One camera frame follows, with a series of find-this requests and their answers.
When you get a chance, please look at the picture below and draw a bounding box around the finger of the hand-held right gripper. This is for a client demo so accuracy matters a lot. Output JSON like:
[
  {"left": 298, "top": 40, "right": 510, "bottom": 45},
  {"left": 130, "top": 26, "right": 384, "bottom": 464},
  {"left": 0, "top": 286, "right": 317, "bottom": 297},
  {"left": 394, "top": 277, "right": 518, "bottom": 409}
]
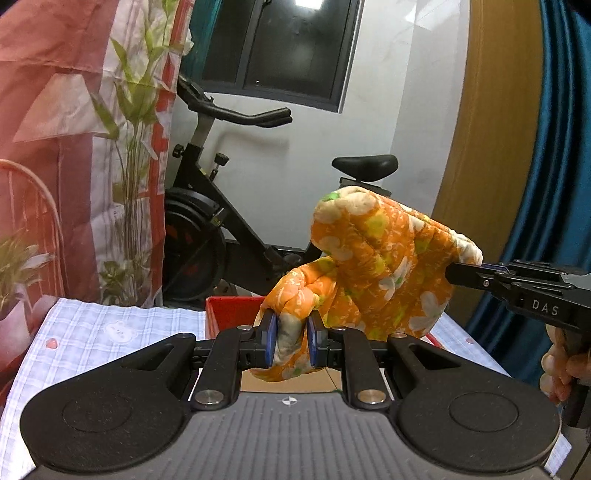
[{"left": 445, "top": 262, "right": 499, "bottom": 290}]

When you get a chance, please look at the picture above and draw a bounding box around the red storage box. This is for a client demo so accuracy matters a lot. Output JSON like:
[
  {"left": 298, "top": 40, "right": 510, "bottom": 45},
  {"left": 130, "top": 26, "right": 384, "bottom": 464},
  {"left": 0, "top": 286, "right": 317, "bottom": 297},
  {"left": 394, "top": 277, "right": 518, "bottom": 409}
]
[{"left": 204, "top": 296, "right": 441, "bottom": 370}]

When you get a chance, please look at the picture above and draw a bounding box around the person's right hand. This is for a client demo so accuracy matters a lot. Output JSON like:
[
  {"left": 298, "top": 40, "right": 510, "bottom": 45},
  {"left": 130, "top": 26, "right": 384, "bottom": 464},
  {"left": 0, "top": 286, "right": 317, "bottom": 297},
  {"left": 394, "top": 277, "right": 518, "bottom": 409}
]
[{"left": 539, "top": 323, "right": 575, "bottom": 406}]

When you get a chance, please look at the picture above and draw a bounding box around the wooden panel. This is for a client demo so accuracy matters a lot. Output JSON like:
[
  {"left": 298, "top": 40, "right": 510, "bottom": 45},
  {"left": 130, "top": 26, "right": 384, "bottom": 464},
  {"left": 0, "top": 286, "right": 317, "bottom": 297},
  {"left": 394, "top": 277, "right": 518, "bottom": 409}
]
[{"left": 431, "top": 0, "right": 548, "bottom": 265}]

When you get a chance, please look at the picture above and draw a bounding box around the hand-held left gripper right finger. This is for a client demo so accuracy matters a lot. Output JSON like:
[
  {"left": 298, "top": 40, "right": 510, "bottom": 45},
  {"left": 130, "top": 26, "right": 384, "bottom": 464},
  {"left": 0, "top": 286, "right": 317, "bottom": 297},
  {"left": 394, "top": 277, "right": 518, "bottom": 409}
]
[{"left": 307, "top": 313, "right": 465, "bottom": 409}]

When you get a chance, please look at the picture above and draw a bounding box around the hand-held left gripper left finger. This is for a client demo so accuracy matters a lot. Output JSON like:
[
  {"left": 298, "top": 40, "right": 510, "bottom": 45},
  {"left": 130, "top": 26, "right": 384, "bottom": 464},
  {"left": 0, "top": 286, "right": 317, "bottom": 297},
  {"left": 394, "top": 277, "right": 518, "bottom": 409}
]
[{"left": 121, "top": 311, "right": 280, "bottom": 411}]

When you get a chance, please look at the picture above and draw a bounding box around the blue curtain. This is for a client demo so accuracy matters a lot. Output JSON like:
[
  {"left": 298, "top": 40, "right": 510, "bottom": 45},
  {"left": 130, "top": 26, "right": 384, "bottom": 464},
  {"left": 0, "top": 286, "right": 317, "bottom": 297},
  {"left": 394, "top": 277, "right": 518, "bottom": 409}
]
[{"left": 464, "top": 0, "right": 591, "bottom": 384}]

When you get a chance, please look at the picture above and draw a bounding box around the dark window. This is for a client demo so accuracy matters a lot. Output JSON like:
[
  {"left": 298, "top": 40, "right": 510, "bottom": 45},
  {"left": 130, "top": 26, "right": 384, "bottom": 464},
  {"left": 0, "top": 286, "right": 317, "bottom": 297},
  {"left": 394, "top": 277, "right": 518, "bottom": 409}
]
[{"left": 189, "top": 0, "right": 365, "bottom": 114}]

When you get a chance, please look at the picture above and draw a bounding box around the black exercise bike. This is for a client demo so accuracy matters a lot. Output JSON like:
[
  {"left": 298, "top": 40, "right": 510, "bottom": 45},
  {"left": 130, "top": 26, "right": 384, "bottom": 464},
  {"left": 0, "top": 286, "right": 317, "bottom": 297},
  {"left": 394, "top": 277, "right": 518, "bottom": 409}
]
[{"left": 163, "top": 74, "right": 399, "bottom": 308}]

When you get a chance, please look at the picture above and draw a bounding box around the blue checked sheet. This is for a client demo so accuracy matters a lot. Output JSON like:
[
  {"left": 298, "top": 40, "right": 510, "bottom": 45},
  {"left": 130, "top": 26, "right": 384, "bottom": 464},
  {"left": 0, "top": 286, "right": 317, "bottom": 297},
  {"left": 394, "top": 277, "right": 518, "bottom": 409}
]
[{"left": 0, "top": 298, "right": 573, "bottom": 480}]

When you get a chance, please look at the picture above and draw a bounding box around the orange floral quilted cloth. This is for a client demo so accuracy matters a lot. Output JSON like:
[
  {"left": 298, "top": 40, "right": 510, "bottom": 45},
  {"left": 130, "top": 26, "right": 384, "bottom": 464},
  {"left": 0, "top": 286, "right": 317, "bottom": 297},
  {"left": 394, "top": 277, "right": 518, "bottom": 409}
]
[{"left": 253, "top": 186, "right": 484, "bottom": 383}]

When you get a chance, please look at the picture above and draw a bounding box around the red bamboo printed cloth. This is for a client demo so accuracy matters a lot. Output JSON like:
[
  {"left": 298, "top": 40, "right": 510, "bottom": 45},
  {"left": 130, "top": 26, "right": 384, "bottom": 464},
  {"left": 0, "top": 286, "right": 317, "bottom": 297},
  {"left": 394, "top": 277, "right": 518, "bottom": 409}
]
[{"left": 0, "top": 0, "right": 195, "bottom": 402}]

